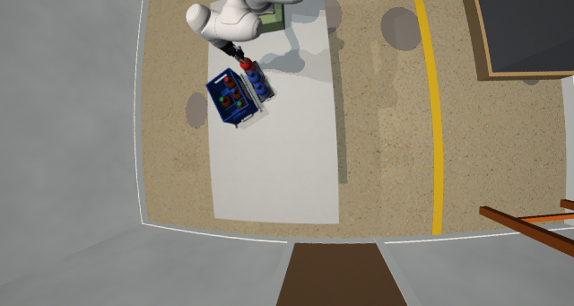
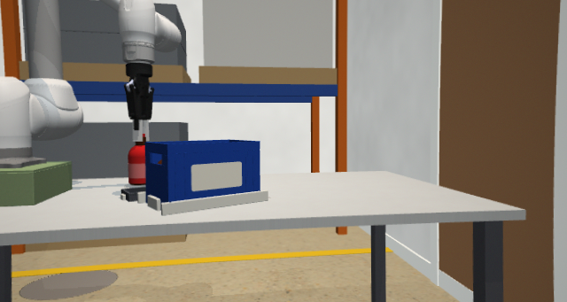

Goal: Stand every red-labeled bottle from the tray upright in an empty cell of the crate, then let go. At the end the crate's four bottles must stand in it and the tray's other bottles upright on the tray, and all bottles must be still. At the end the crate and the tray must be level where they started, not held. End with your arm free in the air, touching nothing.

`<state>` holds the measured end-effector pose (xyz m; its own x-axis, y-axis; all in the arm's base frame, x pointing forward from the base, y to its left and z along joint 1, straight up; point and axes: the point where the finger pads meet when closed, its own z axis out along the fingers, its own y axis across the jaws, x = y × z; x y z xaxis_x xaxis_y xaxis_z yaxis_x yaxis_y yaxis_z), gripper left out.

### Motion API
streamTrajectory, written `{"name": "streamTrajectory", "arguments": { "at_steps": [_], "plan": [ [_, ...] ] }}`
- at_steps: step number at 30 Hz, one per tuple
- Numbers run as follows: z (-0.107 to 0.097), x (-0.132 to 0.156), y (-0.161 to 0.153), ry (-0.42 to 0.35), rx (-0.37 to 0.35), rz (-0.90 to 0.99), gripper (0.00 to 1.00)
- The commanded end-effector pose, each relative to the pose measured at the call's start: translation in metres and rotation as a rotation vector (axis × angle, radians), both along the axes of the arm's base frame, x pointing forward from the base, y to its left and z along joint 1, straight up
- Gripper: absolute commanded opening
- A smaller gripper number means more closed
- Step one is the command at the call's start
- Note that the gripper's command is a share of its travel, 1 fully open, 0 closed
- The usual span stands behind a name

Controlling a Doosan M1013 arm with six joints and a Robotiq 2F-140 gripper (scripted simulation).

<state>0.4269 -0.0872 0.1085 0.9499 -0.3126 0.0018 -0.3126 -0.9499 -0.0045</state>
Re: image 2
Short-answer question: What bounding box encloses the blue crate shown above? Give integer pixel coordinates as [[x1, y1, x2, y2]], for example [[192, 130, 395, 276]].
[[144, 140, 260, 210]]

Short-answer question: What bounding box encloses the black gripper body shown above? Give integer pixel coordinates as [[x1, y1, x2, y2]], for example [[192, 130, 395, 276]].
[[126, 63, 152, 94]]

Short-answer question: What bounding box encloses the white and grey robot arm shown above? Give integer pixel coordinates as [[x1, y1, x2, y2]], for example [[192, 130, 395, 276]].
[[0, 0, 182, 168]]

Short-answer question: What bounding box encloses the red bottle with pale pink label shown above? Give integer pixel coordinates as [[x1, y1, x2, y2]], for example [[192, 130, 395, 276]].
[[128, 134, 146, 185]]

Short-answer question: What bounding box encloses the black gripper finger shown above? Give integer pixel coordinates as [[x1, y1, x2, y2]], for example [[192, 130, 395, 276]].
[[142, 83, 154, 141], [124, 80, 144, 142]]

